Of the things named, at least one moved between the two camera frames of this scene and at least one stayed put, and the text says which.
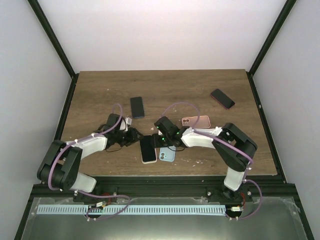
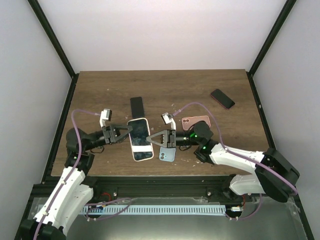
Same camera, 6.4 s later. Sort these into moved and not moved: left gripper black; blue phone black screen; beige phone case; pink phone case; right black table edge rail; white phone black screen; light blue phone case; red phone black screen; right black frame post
Moved: beige phone case; white phone black screen; left gripper black
Not moved: red phone black screen; pink phone case; light blue phone case; right black table edge rail; right black frame post; blue phone black screen
